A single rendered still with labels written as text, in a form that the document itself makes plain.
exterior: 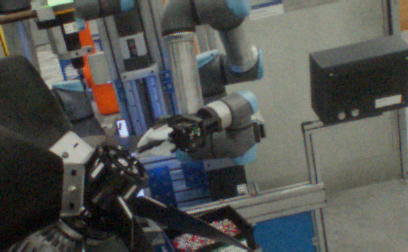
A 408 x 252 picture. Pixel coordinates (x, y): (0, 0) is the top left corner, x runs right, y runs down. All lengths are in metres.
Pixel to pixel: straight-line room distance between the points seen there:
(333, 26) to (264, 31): 0.42
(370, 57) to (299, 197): 0.46
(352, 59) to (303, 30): 1.53
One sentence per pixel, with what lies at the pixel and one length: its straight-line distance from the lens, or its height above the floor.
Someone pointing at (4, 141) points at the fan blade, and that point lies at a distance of 0.71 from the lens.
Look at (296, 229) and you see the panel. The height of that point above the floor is 0.71.
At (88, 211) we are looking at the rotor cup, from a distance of 0.87.
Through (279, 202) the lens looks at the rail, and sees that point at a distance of 1.43.
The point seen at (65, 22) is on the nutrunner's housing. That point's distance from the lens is 0.90.
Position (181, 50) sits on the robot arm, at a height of 1.35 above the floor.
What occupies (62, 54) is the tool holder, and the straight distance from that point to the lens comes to 0.90.
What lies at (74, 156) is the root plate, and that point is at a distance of 0.91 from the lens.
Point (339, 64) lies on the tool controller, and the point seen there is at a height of 1.23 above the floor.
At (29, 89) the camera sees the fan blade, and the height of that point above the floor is 1.38.
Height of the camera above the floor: 1.51
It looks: 17 degrees down
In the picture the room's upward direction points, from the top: 12 degrees counter-clockwise
